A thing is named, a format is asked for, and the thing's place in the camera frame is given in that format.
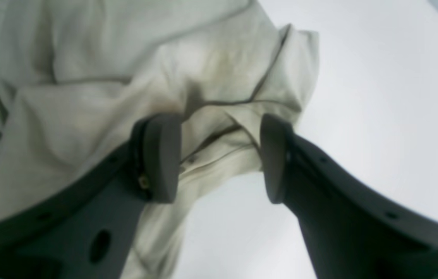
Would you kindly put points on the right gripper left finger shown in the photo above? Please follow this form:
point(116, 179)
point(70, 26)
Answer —
point(86, 230)

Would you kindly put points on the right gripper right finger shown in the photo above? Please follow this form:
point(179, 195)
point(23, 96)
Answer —
point(350, 230)

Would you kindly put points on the beige T-shirt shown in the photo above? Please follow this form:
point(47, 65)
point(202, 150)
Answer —
point(75, 75)

